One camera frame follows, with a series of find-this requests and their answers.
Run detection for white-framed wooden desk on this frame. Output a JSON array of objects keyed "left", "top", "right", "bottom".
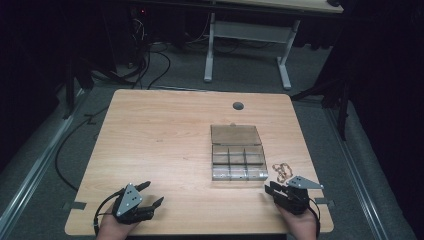
[{"left": 203, "top": 0, "right": 345, "bottom": 91}]

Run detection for person's right hand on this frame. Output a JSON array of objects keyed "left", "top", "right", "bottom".
[{"left": 275, "top": 203, "right": 318, "bottom": 240}]

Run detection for person's left hand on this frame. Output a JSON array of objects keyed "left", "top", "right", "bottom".
[{"left": 95, "top": 212, "right": 140, "bottom": 240}]

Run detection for black cable bundle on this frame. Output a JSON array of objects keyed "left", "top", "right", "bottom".
[{"left": 89, "top": 18, "right": 172, "bottom": 91}]

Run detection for black stand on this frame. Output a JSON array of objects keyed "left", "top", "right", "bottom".
[
  {"left": 289, "top": 74, "right": 352, "bottom": 142},
  {"left": 62, "top": 54, "right": 96, "bottom": 120}
]

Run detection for small rubber bands pile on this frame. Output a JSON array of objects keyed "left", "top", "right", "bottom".
[{"left": 271, "top": 162, "right": 295, "bottom": 184}]

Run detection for black floor cable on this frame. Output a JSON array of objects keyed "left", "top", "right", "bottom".
[{"left": 54, "top": 106, "right": 111, "bottom": 193}]

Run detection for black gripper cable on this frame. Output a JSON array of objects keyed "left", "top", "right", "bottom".
[
  {"left": 92, "top": 187, "right": 126, "bottom": 237},
  {"left": 308, "top": 197, "right": 322, "bottom": 239}
]

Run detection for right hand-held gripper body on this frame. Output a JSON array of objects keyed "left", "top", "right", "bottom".
[{"left": 281, "top": 175, "right": 325, "bottom": 216}]

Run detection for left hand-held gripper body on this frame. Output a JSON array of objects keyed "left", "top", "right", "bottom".
[{"left": 111, "top": 182, "right": 157, "bottom": 225}]

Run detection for clear plastic compartment box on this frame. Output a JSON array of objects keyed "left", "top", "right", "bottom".
[{"left": 210, "top": 123, "right": 270, "bottom": 182}]

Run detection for metal floor rail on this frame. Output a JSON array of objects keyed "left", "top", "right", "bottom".
[
  {"left": 0, "top": 87, "right": 90, "bottom": 236},
  {"left": 323, "top": 107, "right": 391, "bottom": 240}
]

